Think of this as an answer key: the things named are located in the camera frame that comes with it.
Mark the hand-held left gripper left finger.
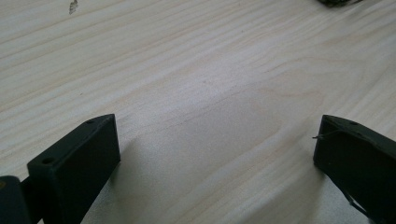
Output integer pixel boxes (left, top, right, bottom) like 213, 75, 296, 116
21, 113, 121, 224

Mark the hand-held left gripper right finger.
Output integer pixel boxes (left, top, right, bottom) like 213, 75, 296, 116
313, 114, 396, 224

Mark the dark object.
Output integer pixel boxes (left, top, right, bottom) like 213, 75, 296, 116
317, 0, 363, 8

